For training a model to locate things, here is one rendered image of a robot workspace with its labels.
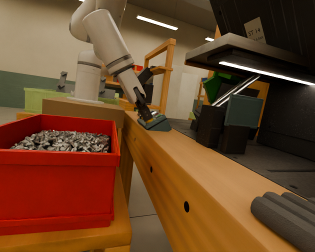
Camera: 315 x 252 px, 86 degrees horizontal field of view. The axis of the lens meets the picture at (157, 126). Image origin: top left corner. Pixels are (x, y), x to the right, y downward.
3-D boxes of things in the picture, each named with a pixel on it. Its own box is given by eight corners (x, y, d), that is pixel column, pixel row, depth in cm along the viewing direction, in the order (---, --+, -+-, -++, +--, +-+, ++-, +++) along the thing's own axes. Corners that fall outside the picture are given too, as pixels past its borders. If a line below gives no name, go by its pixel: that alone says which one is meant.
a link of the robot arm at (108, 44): (104, 69, 55) (107, 64, 46) (80, 28, 51) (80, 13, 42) (126, 59, 57) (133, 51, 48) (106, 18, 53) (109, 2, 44)
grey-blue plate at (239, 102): (222, 153, 40) (234, 93, 38) (216, 150, 42) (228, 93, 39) (253, 154, 43) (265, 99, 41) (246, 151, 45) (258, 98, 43)
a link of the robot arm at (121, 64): (105, 69, 55) (110, 77, 56) (106, 65, 47) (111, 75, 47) (128, 58, 56) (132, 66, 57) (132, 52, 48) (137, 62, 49)
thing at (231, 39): (225, 51, 28) (229, 32, 28) (183, 65, 43) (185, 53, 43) (357, 86, 41) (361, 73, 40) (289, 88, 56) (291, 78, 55)
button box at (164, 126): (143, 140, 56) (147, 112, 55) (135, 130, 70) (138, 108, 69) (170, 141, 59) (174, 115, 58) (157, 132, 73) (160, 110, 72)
